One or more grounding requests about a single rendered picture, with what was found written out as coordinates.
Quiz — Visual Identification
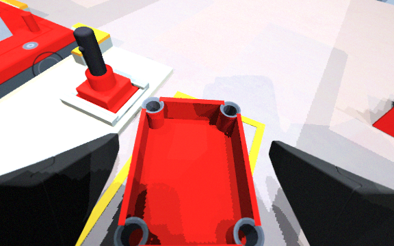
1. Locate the red joystick with black handle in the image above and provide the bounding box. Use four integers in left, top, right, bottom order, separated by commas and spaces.
73, 27, 139, 114

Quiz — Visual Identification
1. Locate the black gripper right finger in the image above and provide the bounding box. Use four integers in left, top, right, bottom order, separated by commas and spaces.
269, 141, 394, 246

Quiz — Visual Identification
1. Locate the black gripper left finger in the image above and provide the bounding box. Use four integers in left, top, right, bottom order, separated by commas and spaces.
0, 133, 120, 246

